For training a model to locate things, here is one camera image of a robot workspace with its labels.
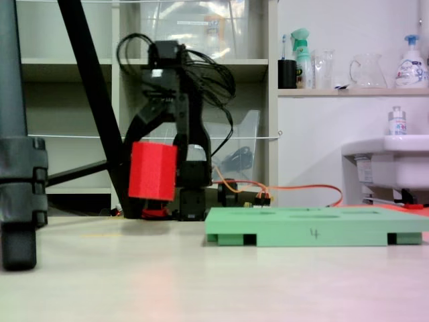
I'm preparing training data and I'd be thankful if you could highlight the red octagonal pillar block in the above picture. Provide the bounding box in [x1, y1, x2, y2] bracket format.
[128, 142, 179, 202]

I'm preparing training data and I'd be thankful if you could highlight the white foam soap bottle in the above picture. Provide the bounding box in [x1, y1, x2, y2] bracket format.
[394, 34, 429, 89]

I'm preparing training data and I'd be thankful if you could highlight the green spray bottle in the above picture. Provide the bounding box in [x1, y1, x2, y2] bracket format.
[290, 28, 313, 90]

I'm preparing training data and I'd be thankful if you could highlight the black cup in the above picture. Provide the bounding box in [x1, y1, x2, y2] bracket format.
[278, 59, 298, 90]

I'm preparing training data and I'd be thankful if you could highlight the orange labelled packet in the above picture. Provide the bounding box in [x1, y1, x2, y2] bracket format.
[203, 13, 227, 51]

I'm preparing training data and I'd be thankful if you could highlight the small clear sanitizer bottle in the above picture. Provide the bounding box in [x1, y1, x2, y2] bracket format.
[387, 105, 408, 137]

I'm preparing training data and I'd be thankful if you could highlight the white sink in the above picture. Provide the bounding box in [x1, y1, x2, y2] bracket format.
[341, 133, 429, 193]

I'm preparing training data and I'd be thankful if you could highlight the thick grey tripod leg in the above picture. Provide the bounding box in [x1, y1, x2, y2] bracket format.
[0, 0, 50, 272]

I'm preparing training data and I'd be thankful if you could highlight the beige shelf unit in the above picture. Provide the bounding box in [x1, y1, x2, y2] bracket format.
[15, 0, 279, 196]

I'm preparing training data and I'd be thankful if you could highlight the red base clamp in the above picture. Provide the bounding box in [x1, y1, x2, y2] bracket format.
[141, 207, 170, 220]

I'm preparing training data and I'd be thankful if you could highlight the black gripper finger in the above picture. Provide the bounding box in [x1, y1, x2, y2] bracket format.
[172, 96, 191, 177]
[123, 99, 178, 147]

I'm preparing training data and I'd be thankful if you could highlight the wooden wall ledge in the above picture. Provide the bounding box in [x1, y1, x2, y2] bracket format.
[277, 87, 429, 99]

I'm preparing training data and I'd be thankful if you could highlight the clear measuring cup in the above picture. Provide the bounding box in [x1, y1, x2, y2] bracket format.
[311, 49, 336, 90]

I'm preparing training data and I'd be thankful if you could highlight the glass pitcher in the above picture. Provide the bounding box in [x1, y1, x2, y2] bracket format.
[349, 53, 388, 90]

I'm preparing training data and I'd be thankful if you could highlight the black clamp under sink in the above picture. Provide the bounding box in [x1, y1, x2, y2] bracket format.
[400, 188, 420, 205]

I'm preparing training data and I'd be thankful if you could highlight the slanted black tripod leg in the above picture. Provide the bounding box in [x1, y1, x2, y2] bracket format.
[56, 0, 143, 219]

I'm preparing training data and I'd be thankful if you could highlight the green shape-sorting board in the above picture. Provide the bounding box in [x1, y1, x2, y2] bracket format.
[203, 206, 429, 248]

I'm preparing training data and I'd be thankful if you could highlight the clear plastic storage box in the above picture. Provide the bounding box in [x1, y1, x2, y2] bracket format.
[139, 0, 251, 60]

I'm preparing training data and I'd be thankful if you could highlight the orange cable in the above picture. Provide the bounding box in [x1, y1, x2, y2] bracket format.
[212, 164, 343, 208]

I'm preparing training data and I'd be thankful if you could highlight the thin black tripod brace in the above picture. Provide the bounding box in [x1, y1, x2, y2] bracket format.
[46, 160, 110, 187]

